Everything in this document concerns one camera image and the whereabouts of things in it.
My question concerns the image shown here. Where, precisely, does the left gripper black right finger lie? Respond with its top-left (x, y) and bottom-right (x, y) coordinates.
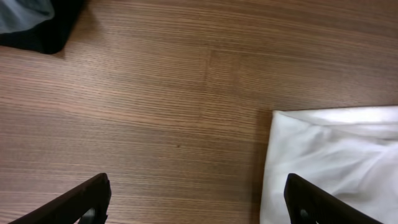
top-left (284, 173), bottom-right (381, 224)

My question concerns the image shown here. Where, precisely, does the black garment under pile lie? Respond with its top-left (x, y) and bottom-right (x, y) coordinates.
top-left (1, 0), bottom-right (85, 54)

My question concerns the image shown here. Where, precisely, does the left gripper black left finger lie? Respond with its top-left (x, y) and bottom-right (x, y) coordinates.
top-left (10, 173), bottom-right (111, 224)

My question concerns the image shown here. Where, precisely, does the white t-shirt black print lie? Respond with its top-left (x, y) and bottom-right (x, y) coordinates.
top-left (260, 106), bottom-right (397, 223)

